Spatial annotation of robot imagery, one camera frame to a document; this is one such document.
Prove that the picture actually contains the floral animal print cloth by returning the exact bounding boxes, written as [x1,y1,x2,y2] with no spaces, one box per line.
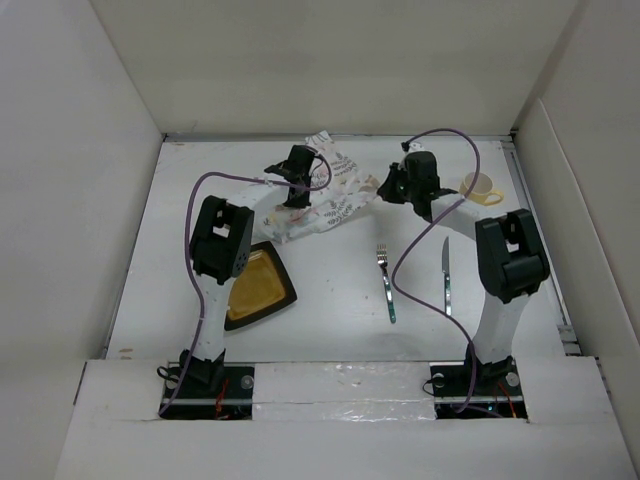
[253,131,380,244]

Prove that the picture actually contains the square black yellow plate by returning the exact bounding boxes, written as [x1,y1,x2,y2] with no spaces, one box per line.
[224,241,298,332]

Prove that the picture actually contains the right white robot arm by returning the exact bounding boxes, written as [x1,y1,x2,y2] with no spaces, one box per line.
[377,151,550,394]

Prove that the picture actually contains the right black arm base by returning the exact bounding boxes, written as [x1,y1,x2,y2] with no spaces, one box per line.
[422,357,528,420]

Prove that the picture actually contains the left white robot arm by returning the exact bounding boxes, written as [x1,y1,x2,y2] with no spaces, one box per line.
[179,145,331,397]

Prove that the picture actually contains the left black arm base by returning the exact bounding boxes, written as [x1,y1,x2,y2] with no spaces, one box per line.
[156,363,255,421]

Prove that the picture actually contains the yellow ceramic mug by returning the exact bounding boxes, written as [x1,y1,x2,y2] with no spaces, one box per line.
[459,172,504,206]

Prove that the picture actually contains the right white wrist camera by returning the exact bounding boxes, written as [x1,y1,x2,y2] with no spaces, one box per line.
[401,141,425,154]

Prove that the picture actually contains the silver fork teal handle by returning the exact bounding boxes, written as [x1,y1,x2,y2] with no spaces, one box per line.
[376,244,397,324]

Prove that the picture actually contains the silver knife teal handle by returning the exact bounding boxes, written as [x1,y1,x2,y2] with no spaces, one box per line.
[441,237,452,315]

